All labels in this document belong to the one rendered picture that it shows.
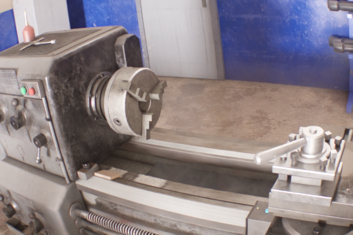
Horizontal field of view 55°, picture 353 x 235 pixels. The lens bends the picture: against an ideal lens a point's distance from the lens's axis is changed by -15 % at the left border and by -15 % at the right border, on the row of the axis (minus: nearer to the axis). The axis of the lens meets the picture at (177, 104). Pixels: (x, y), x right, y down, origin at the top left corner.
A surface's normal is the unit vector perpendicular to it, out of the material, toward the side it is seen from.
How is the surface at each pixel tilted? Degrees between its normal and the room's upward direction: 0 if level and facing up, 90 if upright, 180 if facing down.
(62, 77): 90
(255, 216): 0
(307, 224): 0
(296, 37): 90
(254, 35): 90
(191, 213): 36
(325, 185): 0
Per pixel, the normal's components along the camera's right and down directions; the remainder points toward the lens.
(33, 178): -0.37, -0.56
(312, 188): -0.13, -0.91
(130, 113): 0.87, 0.09
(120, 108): -0.50, 0.20
